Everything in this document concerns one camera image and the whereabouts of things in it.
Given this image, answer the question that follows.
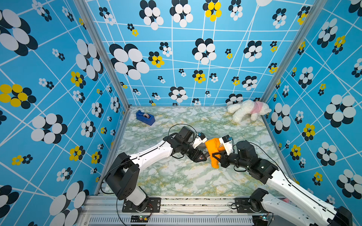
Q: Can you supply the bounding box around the orange microfiber cloth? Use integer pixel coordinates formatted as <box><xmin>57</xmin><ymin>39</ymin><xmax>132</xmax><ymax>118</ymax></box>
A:
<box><xmin>205</xmin><ymin>138</ymin><xmax>225</xmax><ymax>169</ymax></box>

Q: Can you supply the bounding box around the aluminium front rail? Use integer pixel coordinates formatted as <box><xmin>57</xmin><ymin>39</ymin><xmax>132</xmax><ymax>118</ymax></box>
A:
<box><xmin>76</xmin><ymin>195</ymin><xmax>323</xmax><ymax>226</ymax></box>

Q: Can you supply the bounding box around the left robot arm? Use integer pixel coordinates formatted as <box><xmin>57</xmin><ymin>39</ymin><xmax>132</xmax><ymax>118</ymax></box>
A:
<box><xmin>104</xmin><ymin>125</ymin><xmax>207</xmax><ymax>212</ymax></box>

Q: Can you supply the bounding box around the blue tape dispenser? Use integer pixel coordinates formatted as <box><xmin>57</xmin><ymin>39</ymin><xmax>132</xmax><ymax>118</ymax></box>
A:
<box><xmin>136</xmin><ymin>110</ymin><xmax>156</xmax><ymax>126</ymax></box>

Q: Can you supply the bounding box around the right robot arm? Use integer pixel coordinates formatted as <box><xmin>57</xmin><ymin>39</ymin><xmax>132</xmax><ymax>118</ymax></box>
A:
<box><xmin>206</xmin><ymin>138</ymin><xmax>353</xmax><ymax>226</ymax></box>

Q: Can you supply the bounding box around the white plush dog toy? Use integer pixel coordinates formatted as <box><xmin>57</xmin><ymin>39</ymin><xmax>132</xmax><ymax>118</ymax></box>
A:
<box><xmin>227</xmin><ymin>100</ymin><xmax>272</xmax><ymax>123</ymax></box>

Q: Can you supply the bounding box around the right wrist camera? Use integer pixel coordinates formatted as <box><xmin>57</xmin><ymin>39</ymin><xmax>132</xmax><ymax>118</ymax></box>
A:
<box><xmin>219</xmin><ymin>135</ymin><xmax>234</xmax><ymax>155</ymax></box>

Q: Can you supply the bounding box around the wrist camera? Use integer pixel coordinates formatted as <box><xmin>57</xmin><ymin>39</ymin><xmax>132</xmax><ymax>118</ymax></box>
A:
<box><xmin>192</xmin><ymin>132</ymin><xmax>207</xmax><ymax>148</ymax></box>
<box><xmin>219</xmin><ymin>135</ymin><xmax>234</xmax><ymax>155</ymax></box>

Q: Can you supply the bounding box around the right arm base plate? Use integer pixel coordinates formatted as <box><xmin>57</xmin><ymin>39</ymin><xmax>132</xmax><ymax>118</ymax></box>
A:
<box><xmin>231</xmin><ymin>198</ymin><xmax>268</xmax><ymax>214</ymax></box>

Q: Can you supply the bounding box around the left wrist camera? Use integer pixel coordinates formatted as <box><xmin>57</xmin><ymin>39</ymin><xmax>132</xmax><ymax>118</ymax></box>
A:
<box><xmin>192</xmin><ymin>132</ymin><xmax>207</xmax><ymax>148</ymax></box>

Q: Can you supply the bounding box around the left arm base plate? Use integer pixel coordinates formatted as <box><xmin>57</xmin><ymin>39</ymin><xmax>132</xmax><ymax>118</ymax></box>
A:
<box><xmin>122</xmin><ymin>197</ymin><xmax>161</xmax><ymax>213</ymax></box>

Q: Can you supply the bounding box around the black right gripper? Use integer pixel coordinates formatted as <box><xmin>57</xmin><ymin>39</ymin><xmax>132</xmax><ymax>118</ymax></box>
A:
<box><xmin>212</xmin><ymin>149</ymin><xmax>249</xmax><ymax>170</ymax></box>

